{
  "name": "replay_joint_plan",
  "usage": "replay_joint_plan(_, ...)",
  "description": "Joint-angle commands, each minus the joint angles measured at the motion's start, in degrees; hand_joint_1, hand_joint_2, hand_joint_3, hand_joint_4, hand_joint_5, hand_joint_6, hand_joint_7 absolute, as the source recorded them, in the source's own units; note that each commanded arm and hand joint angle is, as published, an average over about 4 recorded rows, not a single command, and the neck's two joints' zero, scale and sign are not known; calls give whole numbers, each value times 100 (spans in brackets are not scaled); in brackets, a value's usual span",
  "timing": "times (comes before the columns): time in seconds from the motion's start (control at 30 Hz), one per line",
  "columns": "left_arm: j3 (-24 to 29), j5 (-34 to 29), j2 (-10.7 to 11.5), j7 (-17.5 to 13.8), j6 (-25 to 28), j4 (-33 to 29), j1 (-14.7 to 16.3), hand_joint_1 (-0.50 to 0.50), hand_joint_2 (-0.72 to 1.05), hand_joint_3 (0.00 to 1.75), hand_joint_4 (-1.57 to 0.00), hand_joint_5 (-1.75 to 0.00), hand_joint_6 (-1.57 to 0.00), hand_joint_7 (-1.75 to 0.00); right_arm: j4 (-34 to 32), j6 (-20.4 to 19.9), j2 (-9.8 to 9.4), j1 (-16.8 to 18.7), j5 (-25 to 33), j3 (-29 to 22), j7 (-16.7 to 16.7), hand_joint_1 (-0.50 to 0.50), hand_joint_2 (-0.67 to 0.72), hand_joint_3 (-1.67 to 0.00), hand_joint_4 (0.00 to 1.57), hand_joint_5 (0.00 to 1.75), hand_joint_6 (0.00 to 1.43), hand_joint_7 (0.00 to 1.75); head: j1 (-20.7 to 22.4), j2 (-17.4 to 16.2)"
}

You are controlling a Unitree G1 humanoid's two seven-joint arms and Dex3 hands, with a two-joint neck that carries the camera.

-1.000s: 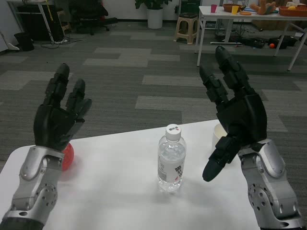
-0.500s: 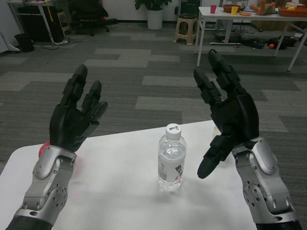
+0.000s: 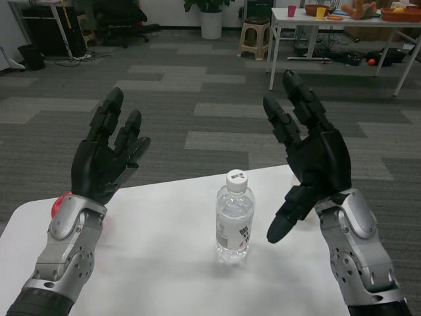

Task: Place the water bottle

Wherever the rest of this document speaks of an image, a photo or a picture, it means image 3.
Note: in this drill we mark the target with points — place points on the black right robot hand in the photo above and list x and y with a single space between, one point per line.
322 161

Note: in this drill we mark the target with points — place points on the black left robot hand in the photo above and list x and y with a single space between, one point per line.
95 171

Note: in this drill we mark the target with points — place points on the clear plastic water bottle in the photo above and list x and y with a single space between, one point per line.
235 217

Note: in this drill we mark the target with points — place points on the white paper cup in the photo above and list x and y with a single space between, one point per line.
296 180

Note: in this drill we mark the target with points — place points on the red apple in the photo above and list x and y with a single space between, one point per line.
59 204

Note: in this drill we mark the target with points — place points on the orange ball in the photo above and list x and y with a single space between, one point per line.
371 62

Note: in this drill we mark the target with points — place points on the white power strip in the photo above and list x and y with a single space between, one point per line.
80 57

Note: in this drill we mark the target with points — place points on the black bag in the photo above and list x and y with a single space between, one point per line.
391 56

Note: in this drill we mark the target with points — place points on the black trash bin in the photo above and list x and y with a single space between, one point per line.
31 57

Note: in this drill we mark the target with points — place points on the small beige plastic stool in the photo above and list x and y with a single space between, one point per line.
87 31

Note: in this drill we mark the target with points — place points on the white table with items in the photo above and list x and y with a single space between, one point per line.
355 22

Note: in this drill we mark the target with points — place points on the yellow plastic cup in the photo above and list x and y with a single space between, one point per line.
321 14

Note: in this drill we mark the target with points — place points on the white desk metal legs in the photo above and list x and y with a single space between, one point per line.
59 26

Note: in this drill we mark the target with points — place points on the black office chair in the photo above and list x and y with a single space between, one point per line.
121 23

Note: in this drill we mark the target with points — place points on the black cabinet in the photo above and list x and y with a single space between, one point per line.
42 29

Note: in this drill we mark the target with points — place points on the brown woven bowl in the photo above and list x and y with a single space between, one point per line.
310 10

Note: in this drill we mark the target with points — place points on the beige plastic stool dark seat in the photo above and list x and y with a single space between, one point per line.
255 24

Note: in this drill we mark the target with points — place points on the pink plastic cup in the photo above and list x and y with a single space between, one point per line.
292 11

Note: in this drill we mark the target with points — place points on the orange stuffed toy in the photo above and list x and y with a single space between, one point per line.
358 10

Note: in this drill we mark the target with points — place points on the white partition screen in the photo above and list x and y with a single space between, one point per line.
8 33

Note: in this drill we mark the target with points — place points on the orange basket with fruit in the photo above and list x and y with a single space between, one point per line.
401 14

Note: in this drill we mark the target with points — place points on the potted plant white pot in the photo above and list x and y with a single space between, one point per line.
210 23

